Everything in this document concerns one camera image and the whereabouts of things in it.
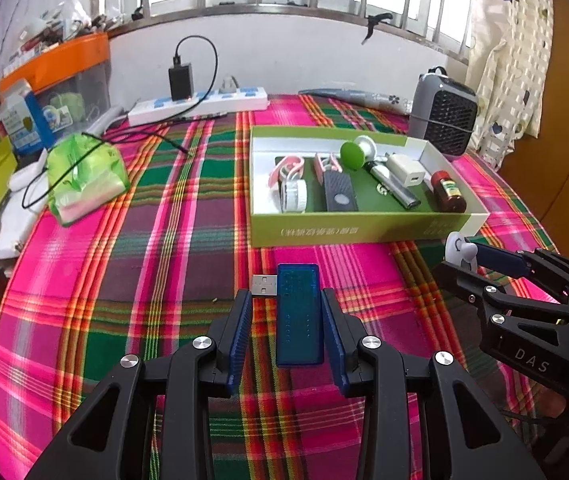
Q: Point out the metal window grille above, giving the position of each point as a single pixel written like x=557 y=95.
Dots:
x=264 y=10

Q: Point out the white round reel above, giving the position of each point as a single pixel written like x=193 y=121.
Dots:
x=294 y=196

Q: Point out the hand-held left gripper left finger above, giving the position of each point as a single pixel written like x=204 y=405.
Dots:
x=239 y=330

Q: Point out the pink green plaid blanket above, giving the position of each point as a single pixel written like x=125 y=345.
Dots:
x=164 y=270

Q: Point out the white charger adapter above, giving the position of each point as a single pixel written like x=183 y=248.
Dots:
x=407 y=172

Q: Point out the cream patterned curtain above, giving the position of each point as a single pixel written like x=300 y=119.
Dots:
x=509 y=60

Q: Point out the black hook on window rail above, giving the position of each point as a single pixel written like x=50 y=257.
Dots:
x=374 y=22

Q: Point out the green white suction knob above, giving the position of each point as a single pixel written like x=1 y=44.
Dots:
x=353 y=154

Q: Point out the clutter of small items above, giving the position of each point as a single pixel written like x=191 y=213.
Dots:
x=54 y=25

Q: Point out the black plug-in charger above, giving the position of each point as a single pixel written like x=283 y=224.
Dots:
x=181 y=82

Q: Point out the green tissue pack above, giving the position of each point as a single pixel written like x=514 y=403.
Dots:
x=87 y=175

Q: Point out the black remote with round button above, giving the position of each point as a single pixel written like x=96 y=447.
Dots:
x=340 y=194

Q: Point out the blue white carton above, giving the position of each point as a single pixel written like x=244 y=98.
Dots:
x=27 y=117

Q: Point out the grey folded umbrella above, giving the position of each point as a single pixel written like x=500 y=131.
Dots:
x=354 y=97

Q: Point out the white side table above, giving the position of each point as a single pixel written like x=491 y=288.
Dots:
x=19 y=215

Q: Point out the silver lighter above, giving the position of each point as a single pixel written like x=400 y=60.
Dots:
x=397 y=187

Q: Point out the wooden wardrobe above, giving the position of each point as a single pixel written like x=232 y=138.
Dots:
x=564 y=135

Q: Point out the grey portable fan heater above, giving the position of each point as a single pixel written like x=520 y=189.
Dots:
x=447 y=115

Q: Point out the clear bin with orange lid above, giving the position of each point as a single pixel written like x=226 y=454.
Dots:
x=64 y=65

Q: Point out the white power strip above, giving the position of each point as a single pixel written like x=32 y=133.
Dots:
x=214 y=105

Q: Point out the white round panda gadget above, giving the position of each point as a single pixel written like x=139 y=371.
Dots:
x=456 y=250

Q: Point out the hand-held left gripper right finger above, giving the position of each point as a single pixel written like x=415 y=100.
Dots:
x=337 y=340

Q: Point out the brown medicine bottle red cap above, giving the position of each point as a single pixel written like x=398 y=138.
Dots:
x=448 y=192

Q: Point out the green cardboard box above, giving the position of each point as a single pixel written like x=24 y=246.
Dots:
x=344 y=230

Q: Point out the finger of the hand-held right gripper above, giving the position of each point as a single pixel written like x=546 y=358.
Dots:
x=464 y=280
x=499 y=260

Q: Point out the blue usb tester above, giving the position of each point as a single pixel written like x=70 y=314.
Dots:
x=299 y=320

